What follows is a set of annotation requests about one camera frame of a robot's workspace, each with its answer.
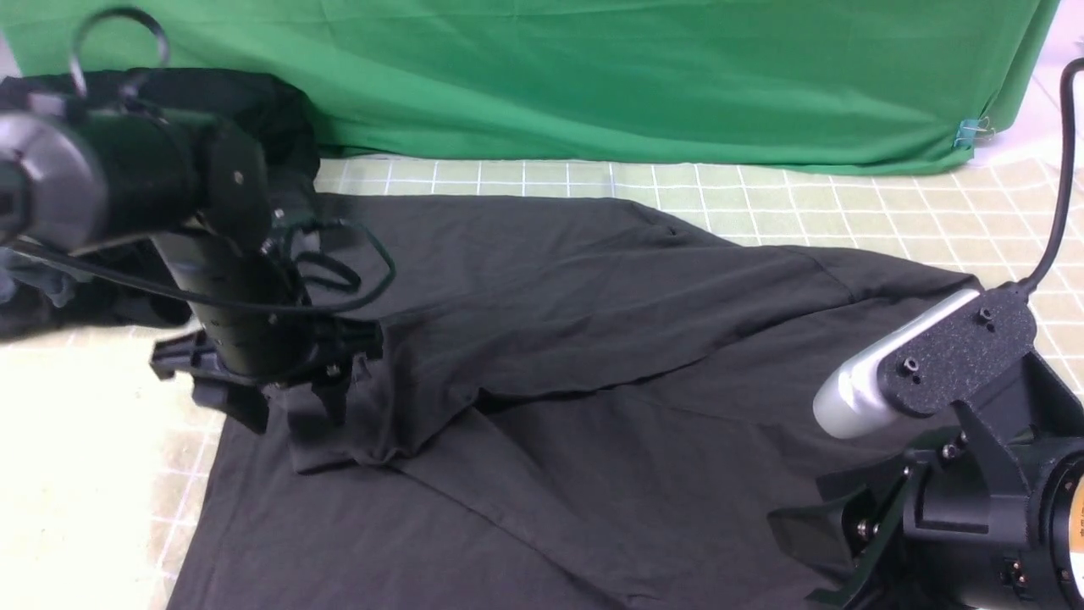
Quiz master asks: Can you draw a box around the black cable image right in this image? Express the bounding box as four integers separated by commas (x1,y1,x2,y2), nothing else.
1017,57,1083,298

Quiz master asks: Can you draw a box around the green backdrop cloth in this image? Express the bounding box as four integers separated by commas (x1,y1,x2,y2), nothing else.
0,0,1061,177

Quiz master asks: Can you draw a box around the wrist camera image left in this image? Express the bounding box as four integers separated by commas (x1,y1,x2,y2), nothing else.
268,169,322,258

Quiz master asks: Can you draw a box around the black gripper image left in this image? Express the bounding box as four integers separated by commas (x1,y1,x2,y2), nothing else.
150,317,383,434

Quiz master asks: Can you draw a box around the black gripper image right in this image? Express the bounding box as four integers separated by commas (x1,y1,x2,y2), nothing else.
769,352,1068,609

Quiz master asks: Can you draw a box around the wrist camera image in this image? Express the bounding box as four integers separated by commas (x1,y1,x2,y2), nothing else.
813,286,1037,439
268,169,322,258

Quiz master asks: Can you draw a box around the blue binder clip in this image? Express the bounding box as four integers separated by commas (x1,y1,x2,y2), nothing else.
953,117,996,150

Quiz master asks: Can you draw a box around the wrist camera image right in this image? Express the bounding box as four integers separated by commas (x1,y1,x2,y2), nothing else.
813,286,1037,439

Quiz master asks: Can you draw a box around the gray long-sleeved shirt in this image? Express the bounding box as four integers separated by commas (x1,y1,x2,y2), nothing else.
168,194,978,609

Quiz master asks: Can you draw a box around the pile of black clothes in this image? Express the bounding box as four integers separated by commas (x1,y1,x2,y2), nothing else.
3,69,320,341

